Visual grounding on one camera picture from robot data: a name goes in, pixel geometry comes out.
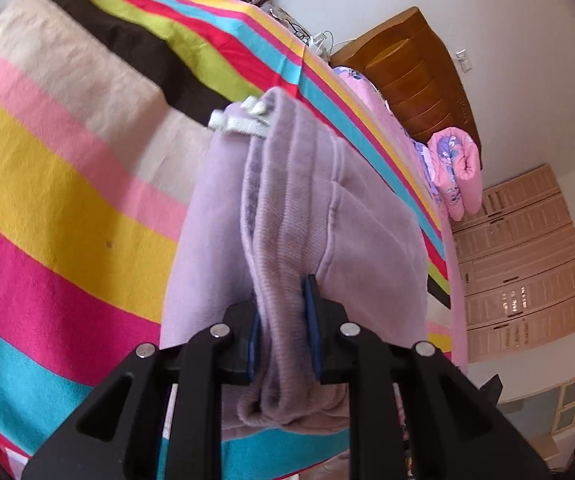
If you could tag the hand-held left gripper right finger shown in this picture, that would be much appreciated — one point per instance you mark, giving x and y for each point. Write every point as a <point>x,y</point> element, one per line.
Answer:
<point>312,332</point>

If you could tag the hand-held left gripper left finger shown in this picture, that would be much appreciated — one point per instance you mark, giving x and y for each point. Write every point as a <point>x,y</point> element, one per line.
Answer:
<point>253,347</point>

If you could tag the lilac sweater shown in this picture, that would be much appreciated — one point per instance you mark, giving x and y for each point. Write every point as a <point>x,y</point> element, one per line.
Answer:
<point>347,220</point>

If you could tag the pink bed sheet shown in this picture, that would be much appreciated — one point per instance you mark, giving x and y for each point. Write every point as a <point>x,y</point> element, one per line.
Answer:
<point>447,270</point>

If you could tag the folded pink flowered quilt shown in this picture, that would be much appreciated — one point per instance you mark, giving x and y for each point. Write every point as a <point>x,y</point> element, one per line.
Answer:
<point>455,170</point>

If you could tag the light wooden wardrobe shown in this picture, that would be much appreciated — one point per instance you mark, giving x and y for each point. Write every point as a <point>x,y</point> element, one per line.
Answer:
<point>522,270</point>

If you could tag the striped colourful blanket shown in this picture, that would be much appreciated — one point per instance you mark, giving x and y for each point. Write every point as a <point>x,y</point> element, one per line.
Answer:
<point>67,160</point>

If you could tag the window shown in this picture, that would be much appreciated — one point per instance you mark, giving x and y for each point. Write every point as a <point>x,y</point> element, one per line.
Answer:
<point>570,402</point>

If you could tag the wooden bed headboard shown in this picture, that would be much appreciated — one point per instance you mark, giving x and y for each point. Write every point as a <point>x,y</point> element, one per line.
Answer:
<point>417,75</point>

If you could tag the cluttered nightstand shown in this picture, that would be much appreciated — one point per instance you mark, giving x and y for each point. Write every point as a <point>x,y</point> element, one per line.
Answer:
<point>297,30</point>

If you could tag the white wall socket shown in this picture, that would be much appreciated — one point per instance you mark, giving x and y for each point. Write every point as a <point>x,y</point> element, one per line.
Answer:
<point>463,60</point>

